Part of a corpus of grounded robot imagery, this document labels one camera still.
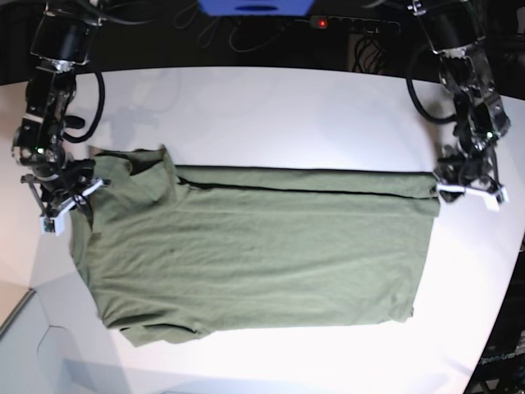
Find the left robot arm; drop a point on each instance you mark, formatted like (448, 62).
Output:
(455, 34)

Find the green t-shirt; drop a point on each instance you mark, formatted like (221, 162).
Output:
(178, 253)

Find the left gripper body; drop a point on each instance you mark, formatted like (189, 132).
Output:
(476, 175)

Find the black power strip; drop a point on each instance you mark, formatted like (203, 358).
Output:
(354, 25)

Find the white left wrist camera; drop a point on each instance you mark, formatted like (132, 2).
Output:
(495, 199)

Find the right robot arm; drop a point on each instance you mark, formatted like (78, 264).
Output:
(62, 43)

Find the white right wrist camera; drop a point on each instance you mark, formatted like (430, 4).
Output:
(54, 226)

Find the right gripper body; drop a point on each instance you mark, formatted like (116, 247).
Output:
(54, 185)

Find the blue box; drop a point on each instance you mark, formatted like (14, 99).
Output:
(255, 7)

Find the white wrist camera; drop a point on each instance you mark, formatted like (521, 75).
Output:
(495, 199)
(54, 226)

